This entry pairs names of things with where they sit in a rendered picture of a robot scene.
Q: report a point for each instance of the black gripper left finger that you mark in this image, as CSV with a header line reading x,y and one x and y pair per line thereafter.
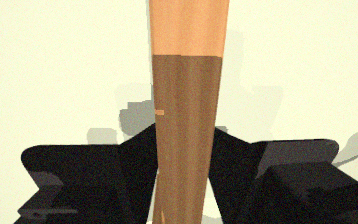
x,y
130,167

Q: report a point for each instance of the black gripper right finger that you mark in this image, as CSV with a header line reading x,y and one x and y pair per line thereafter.
x,y
237,167

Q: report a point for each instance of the wooden post with slot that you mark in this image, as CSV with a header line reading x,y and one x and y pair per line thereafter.
x,y
157,214

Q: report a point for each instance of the wooden board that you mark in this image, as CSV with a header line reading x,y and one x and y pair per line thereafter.
x,y
187,47

